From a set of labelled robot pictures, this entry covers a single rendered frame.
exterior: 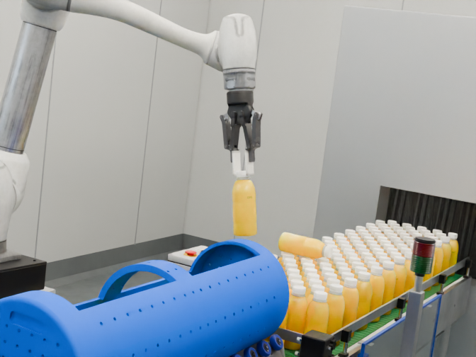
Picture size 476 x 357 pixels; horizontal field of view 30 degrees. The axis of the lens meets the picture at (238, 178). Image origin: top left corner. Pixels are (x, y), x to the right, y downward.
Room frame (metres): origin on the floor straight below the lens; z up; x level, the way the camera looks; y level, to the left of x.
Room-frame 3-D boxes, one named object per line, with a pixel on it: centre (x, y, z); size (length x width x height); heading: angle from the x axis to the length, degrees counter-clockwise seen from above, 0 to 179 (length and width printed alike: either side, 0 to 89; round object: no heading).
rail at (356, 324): (3.07, -0.66, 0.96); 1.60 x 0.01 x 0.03; 152
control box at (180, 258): (2.70, 0.09, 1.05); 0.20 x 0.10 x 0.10; 152
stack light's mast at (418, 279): (2.56, -0.57, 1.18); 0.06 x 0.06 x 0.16
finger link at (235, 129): (2.49, 0.02, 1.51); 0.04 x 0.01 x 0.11; 144
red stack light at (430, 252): (2.56, -0.57, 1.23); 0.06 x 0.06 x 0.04
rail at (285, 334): (2.46, -0.11, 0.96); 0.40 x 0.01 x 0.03; 62
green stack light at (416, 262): (2.56, -0.57, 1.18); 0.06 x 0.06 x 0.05
